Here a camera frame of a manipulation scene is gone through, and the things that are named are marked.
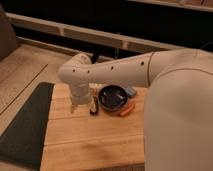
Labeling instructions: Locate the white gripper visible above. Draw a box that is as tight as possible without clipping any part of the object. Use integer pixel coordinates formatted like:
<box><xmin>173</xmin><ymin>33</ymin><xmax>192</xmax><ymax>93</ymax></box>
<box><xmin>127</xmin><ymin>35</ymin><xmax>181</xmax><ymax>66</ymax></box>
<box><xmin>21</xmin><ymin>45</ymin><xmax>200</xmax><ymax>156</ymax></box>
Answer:
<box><xmin>69</xmin><ymin>83</ymin><xmax>93</xmax><ymax>115</ymax></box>

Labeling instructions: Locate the orange pepper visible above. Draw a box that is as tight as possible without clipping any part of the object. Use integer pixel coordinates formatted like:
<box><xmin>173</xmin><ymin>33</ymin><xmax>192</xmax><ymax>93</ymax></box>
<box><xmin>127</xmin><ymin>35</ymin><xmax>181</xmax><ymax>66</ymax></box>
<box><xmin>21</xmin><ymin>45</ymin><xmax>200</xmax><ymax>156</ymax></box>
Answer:
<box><xmin>119</xmin><ymin>103</ymin><xmax>135</xmax><ymax>117</ymax></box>

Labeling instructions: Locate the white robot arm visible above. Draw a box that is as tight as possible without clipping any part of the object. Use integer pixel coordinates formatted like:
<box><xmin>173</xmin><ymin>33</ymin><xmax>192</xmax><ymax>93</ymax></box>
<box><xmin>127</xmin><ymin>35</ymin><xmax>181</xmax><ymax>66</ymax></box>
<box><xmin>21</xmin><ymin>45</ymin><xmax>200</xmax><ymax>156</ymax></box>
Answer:
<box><xmin>59</xmin><ymin>48</ymin><xmax>213</xmax><ymax>171</ymax></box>

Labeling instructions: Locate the black remote control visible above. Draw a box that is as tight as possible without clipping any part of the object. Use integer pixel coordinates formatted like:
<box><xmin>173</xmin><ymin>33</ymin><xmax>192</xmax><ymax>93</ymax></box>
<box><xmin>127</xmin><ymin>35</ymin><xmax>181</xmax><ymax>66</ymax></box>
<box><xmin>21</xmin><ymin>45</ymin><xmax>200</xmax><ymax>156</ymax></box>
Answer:
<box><xmin>90</xmin><ymin>96</ymin><xmax>99</xmax><ymax>115</ymax></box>

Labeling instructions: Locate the dark blue bowl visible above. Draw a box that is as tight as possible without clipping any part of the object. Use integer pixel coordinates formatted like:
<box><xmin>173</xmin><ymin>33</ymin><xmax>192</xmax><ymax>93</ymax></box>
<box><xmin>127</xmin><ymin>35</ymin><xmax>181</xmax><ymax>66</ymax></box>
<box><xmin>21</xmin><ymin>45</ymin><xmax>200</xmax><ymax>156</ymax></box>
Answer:
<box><xmin>98</xmin><ymin>85</ymin><xmax>128</xmax><ymax>111</ymax></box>

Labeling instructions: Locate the blue sponge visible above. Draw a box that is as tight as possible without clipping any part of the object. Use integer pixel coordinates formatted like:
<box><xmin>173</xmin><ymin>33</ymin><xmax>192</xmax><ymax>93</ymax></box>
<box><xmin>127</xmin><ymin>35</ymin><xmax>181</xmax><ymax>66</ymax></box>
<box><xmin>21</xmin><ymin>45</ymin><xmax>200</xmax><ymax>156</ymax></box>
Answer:
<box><xmin>124</xmin><ymin>87</ymin><xmax>137</xmax><ymax>98</ymax></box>

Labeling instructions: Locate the dark grey floor mat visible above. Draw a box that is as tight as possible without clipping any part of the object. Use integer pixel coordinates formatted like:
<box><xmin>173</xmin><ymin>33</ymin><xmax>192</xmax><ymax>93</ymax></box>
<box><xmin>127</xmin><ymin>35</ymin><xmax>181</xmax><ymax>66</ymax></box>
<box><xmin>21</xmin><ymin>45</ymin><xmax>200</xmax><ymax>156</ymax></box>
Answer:
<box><xmin>0</xmin><ymin>82</ymin><xmax>54</xmax><ymax>170</ymax></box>

